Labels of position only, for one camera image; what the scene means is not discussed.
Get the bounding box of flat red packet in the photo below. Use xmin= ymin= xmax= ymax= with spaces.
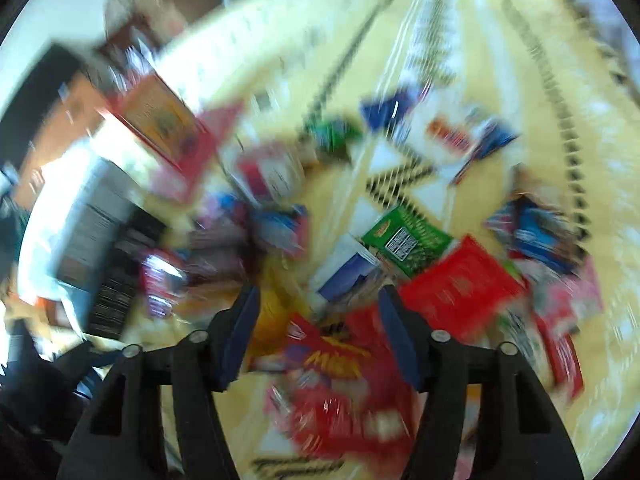
xmin=397 ymin=235 xmax=528 ymax=341

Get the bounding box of red orange carton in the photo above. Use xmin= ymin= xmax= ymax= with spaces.
xmin=102 ymin=74 xmax=246 ymax=201

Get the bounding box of red candy packet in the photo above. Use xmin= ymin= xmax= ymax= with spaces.
xmin=267 ymin=305 xmax=416 ymax=456

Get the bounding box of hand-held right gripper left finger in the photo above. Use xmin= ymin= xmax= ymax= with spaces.
xmin=56 ymin=285 xmax=262 ymax=480

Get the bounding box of green snack packet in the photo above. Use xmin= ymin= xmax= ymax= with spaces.
xmin=360 ymin=205 xmax=456 ymax=278

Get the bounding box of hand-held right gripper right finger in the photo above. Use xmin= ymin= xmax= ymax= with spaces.
xmin=377 ymin=285 xmax=586 ymax=480

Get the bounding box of black printed box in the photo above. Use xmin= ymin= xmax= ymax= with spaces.
xmin=52 ymin=205 xmax=168 ymax=336

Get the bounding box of white cardboard box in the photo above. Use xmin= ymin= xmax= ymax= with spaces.
xmin=42 ymin=157 xmax=146 ymax=281

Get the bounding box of pile of assorted snack packets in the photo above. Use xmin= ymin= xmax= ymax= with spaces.
xmin=140 ymin=85 xmax=601 ymax=411

